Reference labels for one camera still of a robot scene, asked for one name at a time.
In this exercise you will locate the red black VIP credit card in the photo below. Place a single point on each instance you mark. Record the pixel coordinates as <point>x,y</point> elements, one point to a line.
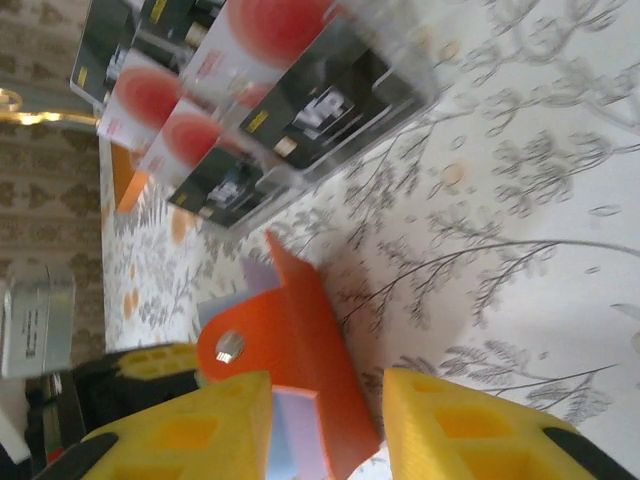
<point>140,95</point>
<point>195,140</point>
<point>310,75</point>
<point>97,45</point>

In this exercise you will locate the orange card holder wallet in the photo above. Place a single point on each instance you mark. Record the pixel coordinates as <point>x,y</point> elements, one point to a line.
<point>300,325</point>

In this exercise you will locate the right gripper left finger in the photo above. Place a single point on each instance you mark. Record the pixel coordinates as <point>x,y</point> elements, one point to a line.
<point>200,440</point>

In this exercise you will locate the floral patterned tablecloth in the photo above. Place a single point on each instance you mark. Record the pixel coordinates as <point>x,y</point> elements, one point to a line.
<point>500,200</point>

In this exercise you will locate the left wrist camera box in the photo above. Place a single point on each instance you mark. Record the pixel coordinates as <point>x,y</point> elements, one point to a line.
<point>35,320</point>

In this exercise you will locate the clear acrylic card display stand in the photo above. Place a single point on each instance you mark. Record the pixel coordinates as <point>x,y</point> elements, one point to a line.
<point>400,85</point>

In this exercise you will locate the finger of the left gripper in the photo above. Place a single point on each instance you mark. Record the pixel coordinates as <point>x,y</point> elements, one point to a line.
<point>145,370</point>

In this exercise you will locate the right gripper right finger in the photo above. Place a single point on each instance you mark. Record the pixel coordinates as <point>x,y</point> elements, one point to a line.
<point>475,440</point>

